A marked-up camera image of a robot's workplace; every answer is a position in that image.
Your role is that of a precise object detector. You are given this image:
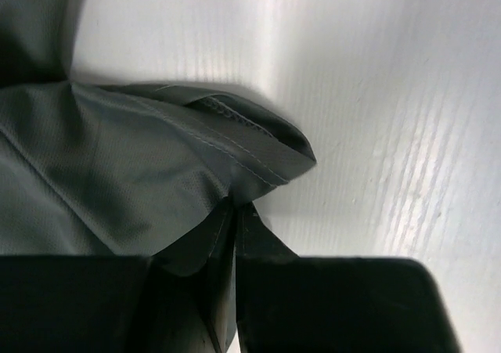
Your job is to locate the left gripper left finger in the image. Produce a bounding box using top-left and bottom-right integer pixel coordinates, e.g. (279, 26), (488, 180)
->
(1, 200), (234, 352)

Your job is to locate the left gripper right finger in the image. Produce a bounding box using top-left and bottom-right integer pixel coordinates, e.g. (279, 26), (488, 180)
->
(236, 204), (460, 352)

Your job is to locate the grey t shirt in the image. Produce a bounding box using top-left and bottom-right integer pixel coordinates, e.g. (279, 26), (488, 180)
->
(1, 0), (316, 255)

